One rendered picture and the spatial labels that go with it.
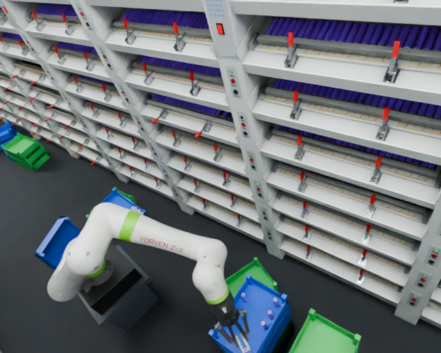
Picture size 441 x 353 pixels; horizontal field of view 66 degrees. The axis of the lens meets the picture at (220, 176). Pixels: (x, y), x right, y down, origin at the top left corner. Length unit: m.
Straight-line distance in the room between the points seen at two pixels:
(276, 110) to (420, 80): 0.45
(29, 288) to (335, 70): 2.30
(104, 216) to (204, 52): 0.68
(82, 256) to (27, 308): 1.38
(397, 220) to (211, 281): 0.68
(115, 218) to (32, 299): 1.39
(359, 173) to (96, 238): 0.92
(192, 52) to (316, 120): 0.48
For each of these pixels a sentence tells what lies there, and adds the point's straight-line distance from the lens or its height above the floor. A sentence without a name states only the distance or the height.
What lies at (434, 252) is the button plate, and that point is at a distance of 1.36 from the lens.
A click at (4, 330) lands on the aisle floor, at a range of 2.62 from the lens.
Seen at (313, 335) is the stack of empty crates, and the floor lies 0.32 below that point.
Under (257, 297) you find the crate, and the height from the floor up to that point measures 0.32.
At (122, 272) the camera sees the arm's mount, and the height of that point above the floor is 0.38.
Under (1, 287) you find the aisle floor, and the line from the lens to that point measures 2.83.
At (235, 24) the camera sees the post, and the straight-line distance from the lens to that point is 1.05.
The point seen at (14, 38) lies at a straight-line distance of 2.71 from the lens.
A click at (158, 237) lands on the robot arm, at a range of 1.28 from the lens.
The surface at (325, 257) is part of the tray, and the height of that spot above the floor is 0.16.
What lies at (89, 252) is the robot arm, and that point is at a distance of 1.24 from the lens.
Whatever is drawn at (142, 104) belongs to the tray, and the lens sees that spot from 1.75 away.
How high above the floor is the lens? 1.79
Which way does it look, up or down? 46 degrees down
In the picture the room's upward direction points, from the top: 19 degrees counter-clockwise
